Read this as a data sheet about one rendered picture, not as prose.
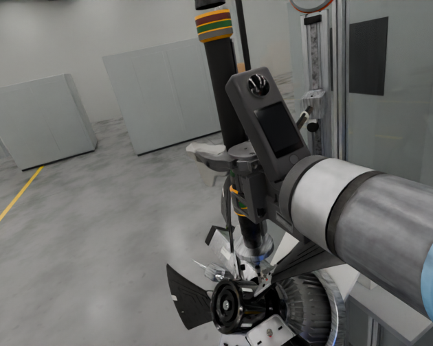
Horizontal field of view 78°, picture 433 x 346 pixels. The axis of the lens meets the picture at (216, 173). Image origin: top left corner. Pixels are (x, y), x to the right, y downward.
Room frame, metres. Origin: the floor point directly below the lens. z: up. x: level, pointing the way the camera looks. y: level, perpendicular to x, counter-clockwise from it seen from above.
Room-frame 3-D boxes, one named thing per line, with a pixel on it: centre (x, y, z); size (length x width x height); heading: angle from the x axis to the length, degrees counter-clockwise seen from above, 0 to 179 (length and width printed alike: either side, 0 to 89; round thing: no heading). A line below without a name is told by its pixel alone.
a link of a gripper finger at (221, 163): (0.30, -0.02, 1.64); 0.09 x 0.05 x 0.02; 44
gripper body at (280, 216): (0.26, -0.07, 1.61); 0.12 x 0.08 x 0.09; 22
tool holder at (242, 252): (0.38, -0.04, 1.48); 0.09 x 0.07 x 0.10; 147
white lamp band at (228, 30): (0.37, -0.04, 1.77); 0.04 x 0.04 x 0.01
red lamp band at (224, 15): (0.37, -0.04, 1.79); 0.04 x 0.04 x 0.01
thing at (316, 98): (0.90, -0.38, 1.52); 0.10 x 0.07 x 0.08; 147
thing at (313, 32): (0.94, -0.40, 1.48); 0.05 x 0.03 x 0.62; 57
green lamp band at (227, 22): (0.37, -0.04, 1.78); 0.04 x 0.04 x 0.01
